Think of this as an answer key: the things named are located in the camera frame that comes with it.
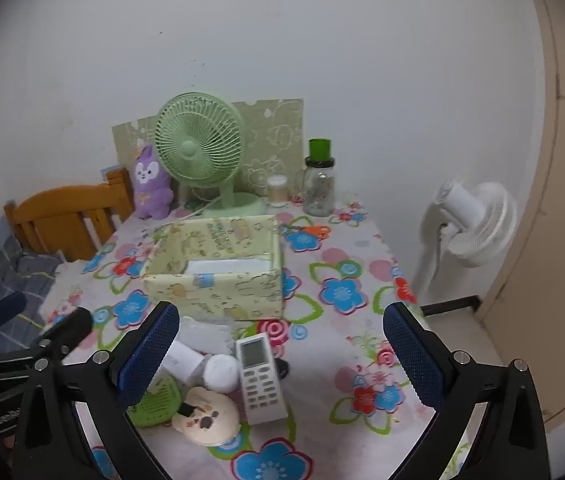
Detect white fan power cable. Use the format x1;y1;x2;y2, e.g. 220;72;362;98
170;195;223;223

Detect patterned beige board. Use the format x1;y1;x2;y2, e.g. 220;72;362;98
111;99;305;201

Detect yellow printed storage box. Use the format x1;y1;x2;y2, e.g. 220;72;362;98
141;214;284;321

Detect white remote control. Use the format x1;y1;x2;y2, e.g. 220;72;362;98
236;332;288;426

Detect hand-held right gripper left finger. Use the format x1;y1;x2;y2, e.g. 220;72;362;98
12;301;180;480

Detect green desk fan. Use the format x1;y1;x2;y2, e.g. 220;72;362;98
155;92;267;218

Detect glass jar with green lid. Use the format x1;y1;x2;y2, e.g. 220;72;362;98
303;138;336;217

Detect floral tablecloth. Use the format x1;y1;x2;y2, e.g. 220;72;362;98
37;200;468;480

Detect orange scissors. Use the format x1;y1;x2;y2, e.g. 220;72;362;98
287;225;332;241

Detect white egg-shaped object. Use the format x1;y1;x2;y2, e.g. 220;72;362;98
204;354;240;393

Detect purple plush toy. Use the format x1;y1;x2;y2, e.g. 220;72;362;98
134;144;173;220

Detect white floor fan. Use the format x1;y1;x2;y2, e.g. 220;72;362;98
412;178;518;306

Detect wooden bed headboard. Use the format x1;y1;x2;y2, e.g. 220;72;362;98
4;167;134;262

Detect white power adapter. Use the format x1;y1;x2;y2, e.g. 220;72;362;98
162;337;213;381

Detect grey plaid blanket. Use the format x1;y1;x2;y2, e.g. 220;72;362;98
0;234;63;356

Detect clear plastic packet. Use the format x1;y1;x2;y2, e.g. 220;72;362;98
175;316;236;356

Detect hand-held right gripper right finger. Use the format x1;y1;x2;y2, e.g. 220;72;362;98
382;301;550;480

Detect cotton swab container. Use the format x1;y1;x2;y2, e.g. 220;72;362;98
266;175;288;208

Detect beige door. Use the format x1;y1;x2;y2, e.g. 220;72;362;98
477;0;565;431

